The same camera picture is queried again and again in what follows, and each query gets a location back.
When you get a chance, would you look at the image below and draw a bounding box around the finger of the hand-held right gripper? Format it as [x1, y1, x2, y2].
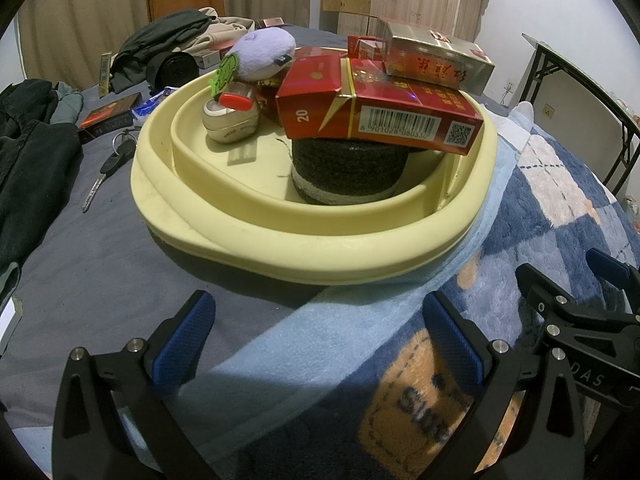
[515, 262, 640, 348]
[586, 247, 640, 303]

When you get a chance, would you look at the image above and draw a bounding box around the black clothing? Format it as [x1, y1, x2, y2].
[0, 79, 83, 281]

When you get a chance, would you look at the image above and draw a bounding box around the blue checkered blanket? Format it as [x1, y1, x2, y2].
[120, 110, 640, 480]

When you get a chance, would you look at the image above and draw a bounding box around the black red box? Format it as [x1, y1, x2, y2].
[77, 94, 142, 143]

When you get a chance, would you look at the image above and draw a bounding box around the black folding table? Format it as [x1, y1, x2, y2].
[520, 32, 640, 196]

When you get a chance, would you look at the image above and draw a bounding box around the blue white tissue packet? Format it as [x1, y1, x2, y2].
[132, 87, 178, 123]

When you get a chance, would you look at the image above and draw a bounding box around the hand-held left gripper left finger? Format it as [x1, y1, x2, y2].
[51, 290, 217, 480]

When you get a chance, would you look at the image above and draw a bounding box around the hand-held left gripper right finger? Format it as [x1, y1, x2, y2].
[422, 292, 586, 480]

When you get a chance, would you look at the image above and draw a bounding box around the key with black head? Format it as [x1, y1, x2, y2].
[82, 130, 138, 213]

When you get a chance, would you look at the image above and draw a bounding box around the purple eggplant plush toy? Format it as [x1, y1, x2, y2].
[210, 27, 297, 98]

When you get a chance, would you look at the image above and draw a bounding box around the grey bed sheet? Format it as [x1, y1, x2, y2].
[0, 25, 501, 436]

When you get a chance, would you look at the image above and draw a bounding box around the dark clothing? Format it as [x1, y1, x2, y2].
[111, 9, 213, 93]

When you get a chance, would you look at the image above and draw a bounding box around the beige curtain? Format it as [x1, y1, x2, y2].
[17, 0, 311, 86]

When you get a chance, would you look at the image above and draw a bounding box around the beige cloth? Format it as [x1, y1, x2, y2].
[192, 7, 256, 58]

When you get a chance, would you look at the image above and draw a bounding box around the red silver cigarette pack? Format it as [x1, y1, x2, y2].
[377, 16, 496, 97]

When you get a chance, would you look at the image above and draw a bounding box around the pile of red cigarette packs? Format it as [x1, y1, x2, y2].
[252, 35, 485, 156]

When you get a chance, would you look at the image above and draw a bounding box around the yellow plastic basin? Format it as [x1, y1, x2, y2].
[129, 45, 498, 286]

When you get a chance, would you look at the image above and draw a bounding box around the small round beige case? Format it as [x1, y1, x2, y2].
[201, 82, 261, 145]

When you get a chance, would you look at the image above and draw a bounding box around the black cylinder object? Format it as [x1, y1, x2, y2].
[147, 51, 198, 86]

